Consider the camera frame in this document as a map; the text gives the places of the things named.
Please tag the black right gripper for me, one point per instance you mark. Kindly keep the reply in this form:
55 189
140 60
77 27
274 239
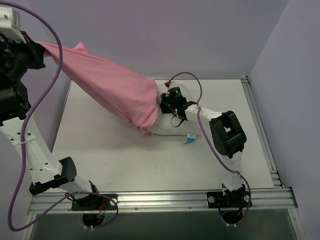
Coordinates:
163 104

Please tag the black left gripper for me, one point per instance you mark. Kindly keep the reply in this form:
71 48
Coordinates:
36 52

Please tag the white pillow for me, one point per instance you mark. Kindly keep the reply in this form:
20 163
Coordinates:
164 124

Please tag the pink floral pillowcase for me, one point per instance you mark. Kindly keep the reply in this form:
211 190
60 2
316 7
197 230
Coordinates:
121 91

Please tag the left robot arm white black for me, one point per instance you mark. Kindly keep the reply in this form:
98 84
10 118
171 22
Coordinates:
17 123

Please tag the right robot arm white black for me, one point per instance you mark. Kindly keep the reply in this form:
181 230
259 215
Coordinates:
221 130

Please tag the white blue pillow label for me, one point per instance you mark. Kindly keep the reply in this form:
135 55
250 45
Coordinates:
190 138

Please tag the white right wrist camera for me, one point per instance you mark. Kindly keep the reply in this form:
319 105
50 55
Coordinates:
170 84

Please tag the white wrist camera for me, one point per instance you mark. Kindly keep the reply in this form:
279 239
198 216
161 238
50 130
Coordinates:
170 84
9 24

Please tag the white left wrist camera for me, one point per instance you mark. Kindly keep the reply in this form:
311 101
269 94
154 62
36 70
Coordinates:
9 24

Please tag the aluminium back rail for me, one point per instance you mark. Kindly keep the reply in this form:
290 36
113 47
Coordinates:
188 77

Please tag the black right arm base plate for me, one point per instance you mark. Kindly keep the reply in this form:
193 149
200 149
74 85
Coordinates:
227 199

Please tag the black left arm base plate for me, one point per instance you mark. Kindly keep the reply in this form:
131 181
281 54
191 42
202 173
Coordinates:
95 202

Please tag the aluminium front rail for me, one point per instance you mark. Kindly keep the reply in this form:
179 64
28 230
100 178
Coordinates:
176 201

